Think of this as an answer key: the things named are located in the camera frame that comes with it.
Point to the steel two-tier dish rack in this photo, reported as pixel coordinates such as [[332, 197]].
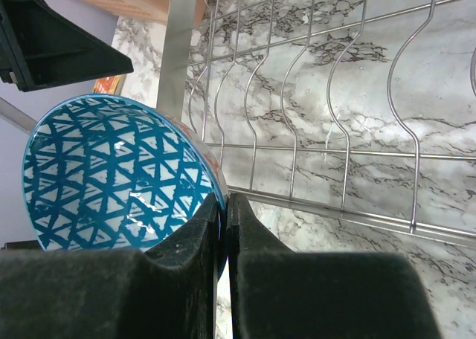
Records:
[[359, 111]]

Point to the dark red patterned bowl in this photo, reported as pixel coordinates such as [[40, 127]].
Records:
[[101, 172]]

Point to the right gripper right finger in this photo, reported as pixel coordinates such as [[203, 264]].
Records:
[[279, 293]]

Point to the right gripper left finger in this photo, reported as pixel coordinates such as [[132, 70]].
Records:
[[166, 292]]

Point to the orange snack packet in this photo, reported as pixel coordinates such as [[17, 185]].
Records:
[[109, 85]]

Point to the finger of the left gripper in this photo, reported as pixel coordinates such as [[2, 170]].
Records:
[[42, 49]]

